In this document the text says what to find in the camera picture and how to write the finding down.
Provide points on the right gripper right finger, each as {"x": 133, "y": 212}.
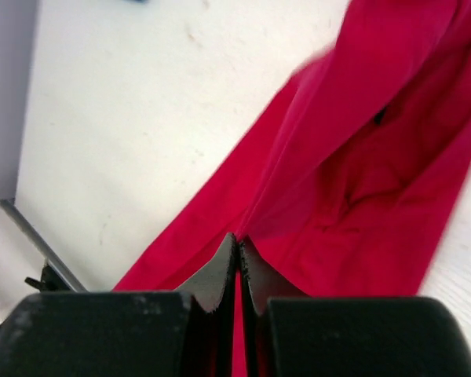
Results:
{"x": 259, "y": 283}

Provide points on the red t shirt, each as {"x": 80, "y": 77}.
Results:
{"x": 345, "y": 184}

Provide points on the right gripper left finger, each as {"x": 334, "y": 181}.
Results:
{"x": 207, "y": 349}

